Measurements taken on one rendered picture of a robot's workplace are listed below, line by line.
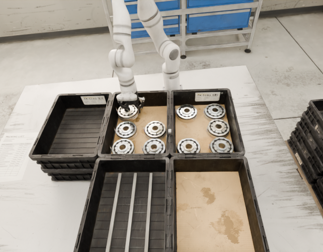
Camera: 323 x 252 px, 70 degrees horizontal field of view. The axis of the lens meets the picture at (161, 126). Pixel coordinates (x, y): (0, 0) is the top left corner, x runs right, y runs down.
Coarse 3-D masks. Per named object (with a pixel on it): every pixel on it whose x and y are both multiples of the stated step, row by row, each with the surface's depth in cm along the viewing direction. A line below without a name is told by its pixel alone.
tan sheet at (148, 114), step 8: (144, 112) 122; (152, 112) 122; (160, 112) 121; (120, 120) 120; (136, 120) 119; (144, 120) 118; (152, 120) 118; (160, 120) 118; (144, 128) 115; (136, 136) 112; (144, 136) 112; (136, 144) 109; (136, 152) 106
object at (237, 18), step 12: (192, 0) 244; (204, 0) 245; (216, 0) 246; (228, 0) 246; (240, 0) 247; (252, 0) 248; (204, 12) 255; (216, 12) 254; (228, 12) 255; (240, 12) 257; (192, 24) 264; (204, 24) 265; (216, 24) 266; (228, 24) 266; (240, 24) 267
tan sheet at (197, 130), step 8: (176, 112) 120; (200, 112) 119; (176, 120) 117; (200, 120) 116; (208, 120) 115; (224, 120) 115; (176, 128) 113; (184, 128) 113; (192, 128) 113; (200, 128) 112; (176, 136) 110; (184, 136) 110; (192, 136) 110; (200, 136) 109; (208, 136) 109; (200, 144) 106; (208, 144) 106; (176, 152) 104
